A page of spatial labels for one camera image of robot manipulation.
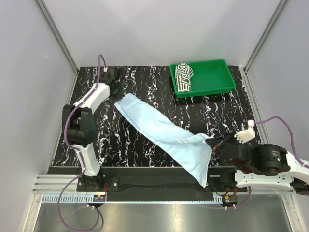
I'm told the light blue towel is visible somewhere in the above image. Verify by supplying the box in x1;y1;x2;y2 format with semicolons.
114;93;212;188

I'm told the green white striped towel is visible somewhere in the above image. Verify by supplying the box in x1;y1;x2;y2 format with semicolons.
174;63;194;93

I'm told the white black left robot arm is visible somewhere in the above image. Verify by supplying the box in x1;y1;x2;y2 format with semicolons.
62;67;123;191

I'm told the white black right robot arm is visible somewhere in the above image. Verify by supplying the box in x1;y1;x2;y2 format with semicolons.
206;131;309;195

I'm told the green plastic tray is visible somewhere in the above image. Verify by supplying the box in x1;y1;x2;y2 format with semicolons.
169;59;236;98

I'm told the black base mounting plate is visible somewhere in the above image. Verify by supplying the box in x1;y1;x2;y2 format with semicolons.
77;167;237;202

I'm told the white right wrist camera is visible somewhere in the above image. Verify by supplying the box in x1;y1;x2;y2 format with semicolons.
234;120;255;144

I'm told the right cable junction box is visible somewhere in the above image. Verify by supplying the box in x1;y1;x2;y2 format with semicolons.
224;195;238;204

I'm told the cable junction box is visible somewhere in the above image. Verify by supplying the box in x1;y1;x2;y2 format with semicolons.
93;194;106;202
224;195;238;204

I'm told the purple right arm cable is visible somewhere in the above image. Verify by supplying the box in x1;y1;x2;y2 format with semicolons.
235;116;309;210

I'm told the left cable junction box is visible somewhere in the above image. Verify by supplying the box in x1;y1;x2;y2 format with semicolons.
93;194;106;202

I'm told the aluminium frame rail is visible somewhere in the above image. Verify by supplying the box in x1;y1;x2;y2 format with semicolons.
33;172;293;194

